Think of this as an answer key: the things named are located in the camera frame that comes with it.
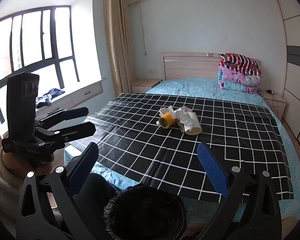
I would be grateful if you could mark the striped folded blanket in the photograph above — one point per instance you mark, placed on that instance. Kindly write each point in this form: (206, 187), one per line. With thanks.
(240, 62)

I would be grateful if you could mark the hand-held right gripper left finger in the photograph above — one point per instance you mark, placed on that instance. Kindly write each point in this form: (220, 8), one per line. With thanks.
(82, 170)

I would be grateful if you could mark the black bagged trash bin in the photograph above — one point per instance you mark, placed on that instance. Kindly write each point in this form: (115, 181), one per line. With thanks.
(145, 212)

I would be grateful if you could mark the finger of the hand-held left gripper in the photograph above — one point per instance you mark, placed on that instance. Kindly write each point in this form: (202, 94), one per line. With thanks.
(70, 113)
(80, 130)

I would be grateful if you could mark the wooden bed headboard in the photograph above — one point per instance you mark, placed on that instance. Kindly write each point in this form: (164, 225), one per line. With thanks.
(185, 67)

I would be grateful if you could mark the light blue folded blanket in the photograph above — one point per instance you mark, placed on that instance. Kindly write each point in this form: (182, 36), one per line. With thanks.
(235, 86)

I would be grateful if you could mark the person's left hand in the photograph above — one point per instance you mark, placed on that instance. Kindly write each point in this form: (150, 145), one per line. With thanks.
(15, 165)

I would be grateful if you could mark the beige curtain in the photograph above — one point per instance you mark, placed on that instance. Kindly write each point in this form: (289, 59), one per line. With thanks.
(118, 42)

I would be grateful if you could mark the black framed bay window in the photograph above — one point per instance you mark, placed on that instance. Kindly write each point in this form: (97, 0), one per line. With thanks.
(32, 45)

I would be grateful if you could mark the wooden nightstand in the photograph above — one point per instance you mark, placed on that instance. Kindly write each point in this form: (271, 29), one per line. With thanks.
(275, 102)
(143, 85)

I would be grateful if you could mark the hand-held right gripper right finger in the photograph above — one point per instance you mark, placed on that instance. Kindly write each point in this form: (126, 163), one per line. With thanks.
(212, 170)

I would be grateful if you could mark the black white checkered cloth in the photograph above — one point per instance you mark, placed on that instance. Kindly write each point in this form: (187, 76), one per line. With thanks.
(140, 150)

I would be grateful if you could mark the person's left forearm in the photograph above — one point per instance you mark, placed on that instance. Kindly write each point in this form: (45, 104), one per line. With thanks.
(2, 195)

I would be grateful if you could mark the orange yellow tape roll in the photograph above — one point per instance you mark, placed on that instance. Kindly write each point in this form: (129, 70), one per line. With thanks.
(168, 118)

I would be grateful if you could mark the dark crumpled clothes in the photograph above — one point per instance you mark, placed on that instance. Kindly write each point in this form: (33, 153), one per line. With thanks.
(50, 96)

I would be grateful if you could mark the window seat with drawers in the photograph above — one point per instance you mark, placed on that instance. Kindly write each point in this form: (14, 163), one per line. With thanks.
(85, 93)

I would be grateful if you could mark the white cardboard tube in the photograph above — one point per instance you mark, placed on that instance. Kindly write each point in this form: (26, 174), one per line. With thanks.
(193, 127)

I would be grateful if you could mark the light blue bedsheet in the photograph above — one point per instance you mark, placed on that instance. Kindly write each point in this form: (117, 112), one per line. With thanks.
(190, 86)

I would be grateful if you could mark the sliding door wardrobe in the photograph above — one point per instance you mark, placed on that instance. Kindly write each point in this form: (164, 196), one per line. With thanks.
(297, 67)

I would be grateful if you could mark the pink printed folded blanket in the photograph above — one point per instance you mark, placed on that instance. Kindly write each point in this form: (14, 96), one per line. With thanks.
(237, 76)

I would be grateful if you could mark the white tissue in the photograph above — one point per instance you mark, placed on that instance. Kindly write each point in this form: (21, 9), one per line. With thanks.
(180, 115)

